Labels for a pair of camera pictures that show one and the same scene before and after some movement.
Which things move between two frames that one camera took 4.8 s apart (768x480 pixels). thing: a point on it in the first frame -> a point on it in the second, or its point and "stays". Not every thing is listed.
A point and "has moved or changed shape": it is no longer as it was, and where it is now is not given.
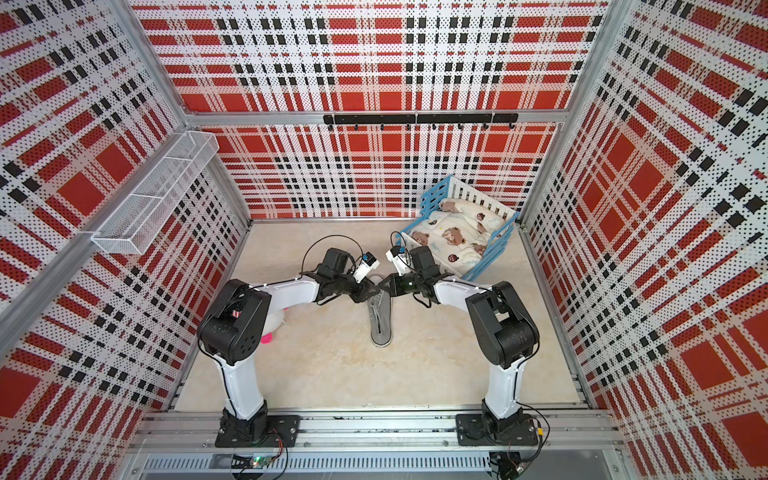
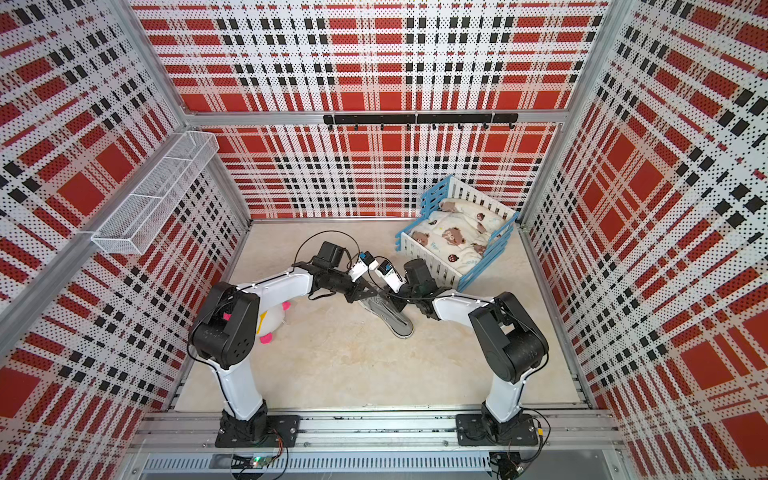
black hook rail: x=421 y=119 stays
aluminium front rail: x=559 y=432 stays
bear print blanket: x=459 y=232 stays
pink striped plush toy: x=273 y=322 stays
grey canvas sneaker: x=380 y=319 has moved or changed shape
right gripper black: x=396 y=288 -> x=396 y=303
